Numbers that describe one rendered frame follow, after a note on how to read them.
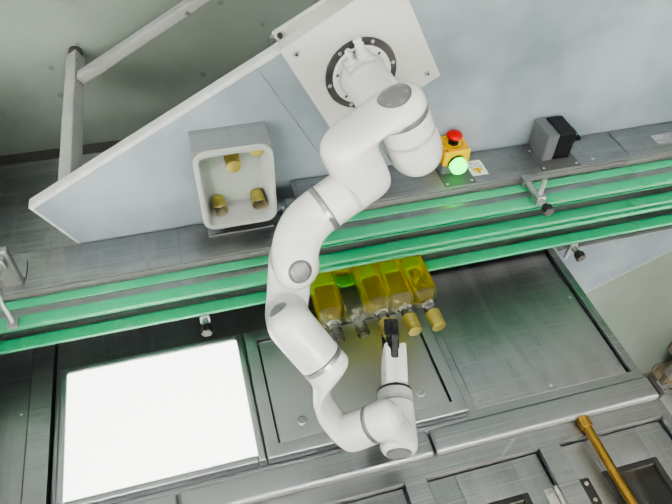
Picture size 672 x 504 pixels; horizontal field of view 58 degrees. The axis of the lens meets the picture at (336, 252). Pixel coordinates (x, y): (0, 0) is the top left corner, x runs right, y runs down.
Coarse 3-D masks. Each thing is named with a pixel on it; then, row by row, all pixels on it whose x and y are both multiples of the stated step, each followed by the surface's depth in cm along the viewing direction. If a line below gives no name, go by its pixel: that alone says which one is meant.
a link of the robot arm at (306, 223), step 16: (304, 192) 106; (288, 208) 104; (304, 208) 103; (320, 208) 103; (288, 224) 102; (304, 224) 102; (320, 224) 103; (336, 224) 105; (288, 240) 101; (304, 240) 102; (320, 240) 104; (272, 256) 102; (288, 256) 101; (304, 256) 102; (288, 272) 101; (304, 272) 102; (288, 288) 104
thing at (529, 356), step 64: (512, 256) 178; (192, 320) 159; (256, 320) 160; (448, 320) 161; (512, 320) 162; (576, 320) 162; (0, 384) 145; (512, 384) 148; (576, 384) 149; (640, 384) 145; (0, 448) 134; (448, 448) 133; (512, 448) 136; (576, 448) 138; (640, 448) 138
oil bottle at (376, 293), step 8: (368, 264) 149; (376, 264) 149; (360, 272) 147; (368, 272) 147; (376, 272) 147; (360, 280) 145; (368, 280) 145; (376, 280) 145; (368, 288) 143; (376, 288) 143; (384, 288) 143; (368, 296) 142; (376, 296) 142; (384, 296) 142; (368, 304) 142; (376, 304) 141; (384, 304) 141; (368, 312) 143; (376, 312) 141
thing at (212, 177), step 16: (256, 144) 130; (208, 160) 138; (224, 160) 139; (240, 160) 140; (256, 160) 141; (272, 160) 133; (208, 176) 141; (224, 176) 142; (240, 176) 143; (256, 176) 145; (272, 176) 137; (208, 192) 144; (224, 192) 145; (240, 192) 147; (272, 192) 140; (208, 208) 145; (240, 208) 147; (272, 208) 144; (208, 224) 142; (224, 224) 143; (240, 224) 144
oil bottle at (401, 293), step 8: (384, 264) 149; (392, 264) 149; (400, 264) 149; (384, 272) 147; (392, 272) 147; (400, 272) 147; (384, 280) 146; (392, 280) 145; (400, 280) 145; (392, 288) 144; (400, 288) 144; (408, 288) 144; (392, 296) 142; (400, 296) 142; (408, 296) 142; (392, 304) 143; (400, 304) 142; (408, 304) 142
